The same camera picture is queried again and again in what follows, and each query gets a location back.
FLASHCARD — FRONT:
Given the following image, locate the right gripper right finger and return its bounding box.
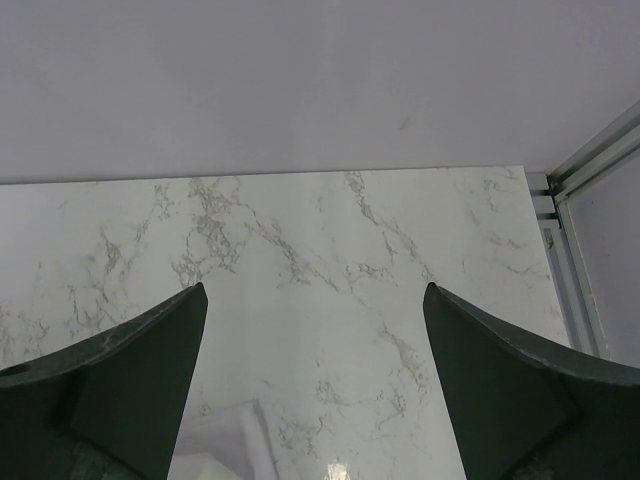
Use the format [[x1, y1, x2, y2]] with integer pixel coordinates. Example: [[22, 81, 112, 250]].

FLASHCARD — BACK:
[[423, 283, 639, 479]]

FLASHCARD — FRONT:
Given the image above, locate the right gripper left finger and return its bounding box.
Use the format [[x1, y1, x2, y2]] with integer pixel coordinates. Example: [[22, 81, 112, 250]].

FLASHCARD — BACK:
[[1, 284, 208, 479]]

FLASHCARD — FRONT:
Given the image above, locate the white t shirt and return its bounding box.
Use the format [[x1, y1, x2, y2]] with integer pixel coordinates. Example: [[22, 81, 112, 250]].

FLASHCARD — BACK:
[[168, 400, 279, 479]]

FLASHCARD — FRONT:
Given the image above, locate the right aluminium frame post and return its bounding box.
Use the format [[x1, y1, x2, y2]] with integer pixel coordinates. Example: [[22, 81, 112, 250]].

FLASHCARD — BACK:
[[527, 104, 639, 366]]

